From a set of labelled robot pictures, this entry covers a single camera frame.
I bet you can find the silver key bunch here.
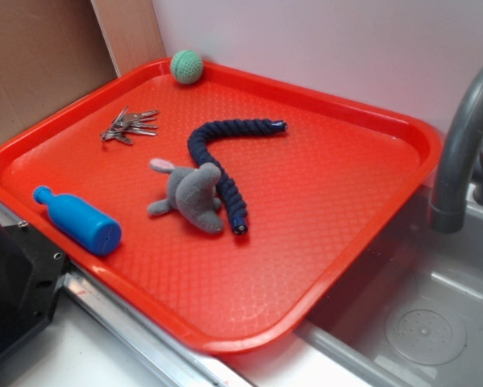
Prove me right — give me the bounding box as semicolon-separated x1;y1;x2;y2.
100;106;160;145

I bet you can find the blue plastic toy bottle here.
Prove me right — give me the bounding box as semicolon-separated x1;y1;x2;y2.
33;186;123;256

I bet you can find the red plastic tray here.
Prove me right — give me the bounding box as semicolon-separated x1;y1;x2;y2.
0;60;441;354

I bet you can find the grey plush mouse toy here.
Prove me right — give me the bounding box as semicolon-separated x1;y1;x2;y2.
147;158;223;235

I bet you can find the green textured ball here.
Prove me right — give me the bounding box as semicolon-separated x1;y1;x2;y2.
170;50;204;85

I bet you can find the grey toy faucet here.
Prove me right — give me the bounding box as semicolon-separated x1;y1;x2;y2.
427;67;483;233

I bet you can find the grey toy sink basin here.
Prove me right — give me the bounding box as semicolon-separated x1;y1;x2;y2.
297;188;483;386

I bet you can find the brown cardboard panel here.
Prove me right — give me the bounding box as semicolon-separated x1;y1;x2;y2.
0;1;165;144

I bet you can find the dark blue rope toy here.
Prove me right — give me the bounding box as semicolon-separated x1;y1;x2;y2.
187;119;288;235

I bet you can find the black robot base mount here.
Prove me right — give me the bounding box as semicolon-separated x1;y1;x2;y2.
0;224;68;360

